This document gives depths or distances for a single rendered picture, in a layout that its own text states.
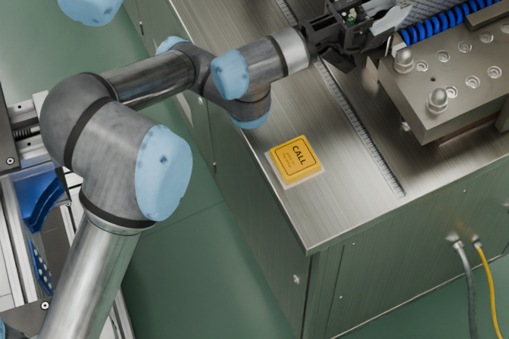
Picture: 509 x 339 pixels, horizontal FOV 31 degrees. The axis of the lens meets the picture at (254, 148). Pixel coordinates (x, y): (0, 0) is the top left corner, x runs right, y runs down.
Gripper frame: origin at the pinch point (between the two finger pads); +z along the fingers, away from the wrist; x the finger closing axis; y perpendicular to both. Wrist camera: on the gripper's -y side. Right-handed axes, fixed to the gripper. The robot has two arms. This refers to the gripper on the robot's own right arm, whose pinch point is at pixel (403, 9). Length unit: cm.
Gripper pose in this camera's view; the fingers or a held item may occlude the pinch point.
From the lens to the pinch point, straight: 160.9
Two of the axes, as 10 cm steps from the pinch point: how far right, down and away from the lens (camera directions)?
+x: -4.4, -8.0, 4.1
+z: 9.0, -4.0, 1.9
